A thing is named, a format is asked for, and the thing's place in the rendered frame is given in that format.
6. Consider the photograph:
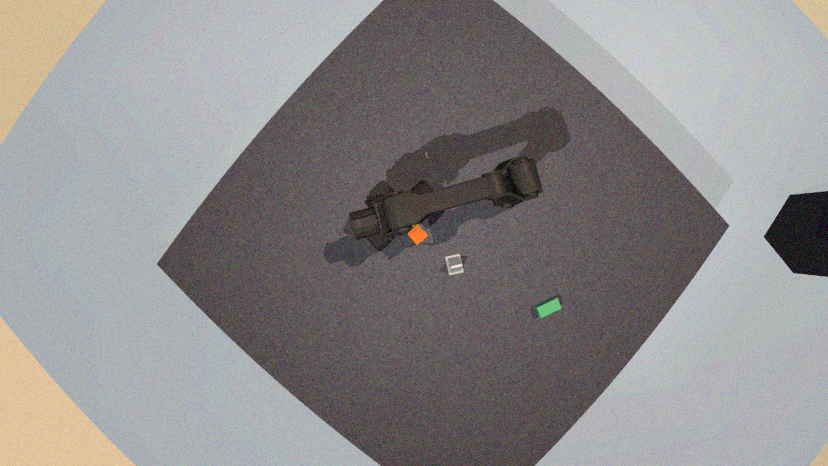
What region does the green rectangular block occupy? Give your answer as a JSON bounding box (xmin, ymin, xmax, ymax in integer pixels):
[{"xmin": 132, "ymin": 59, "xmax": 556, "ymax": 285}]
[{"xmin": 534, "ymin": 296, "xmax": 562, "ymax": 318}]

